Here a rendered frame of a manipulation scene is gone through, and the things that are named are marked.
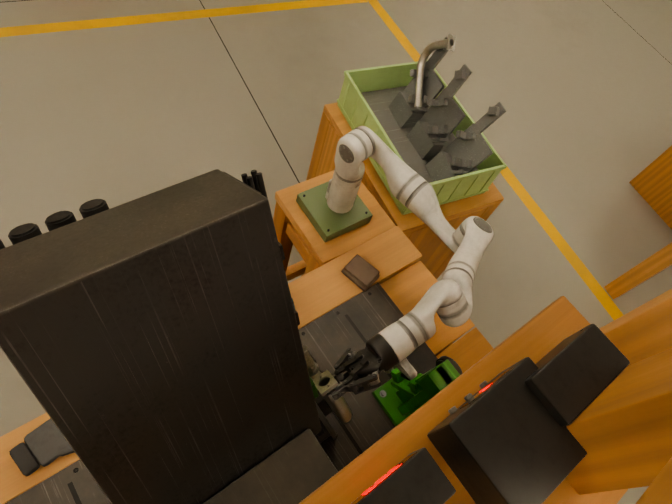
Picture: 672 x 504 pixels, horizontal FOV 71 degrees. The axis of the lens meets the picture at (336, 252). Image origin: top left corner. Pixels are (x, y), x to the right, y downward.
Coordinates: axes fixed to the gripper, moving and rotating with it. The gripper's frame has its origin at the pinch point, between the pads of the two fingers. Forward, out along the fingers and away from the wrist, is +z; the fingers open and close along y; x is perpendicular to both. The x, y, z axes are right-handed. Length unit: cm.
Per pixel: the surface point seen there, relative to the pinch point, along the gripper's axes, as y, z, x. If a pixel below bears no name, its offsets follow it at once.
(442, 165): -73, -84, 3
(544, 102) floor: -216, -269, 66
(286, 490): 12.6, 17.1, 2.1
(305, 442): 7.9, 10.1, 0.1
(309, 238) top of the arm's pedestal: -65, -23, -5
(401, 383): -15.7, -16.6, 24.2
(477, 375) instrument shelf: 30.6, -16.8, -10.4
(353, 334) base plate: -35.2, -15.2, 16.2
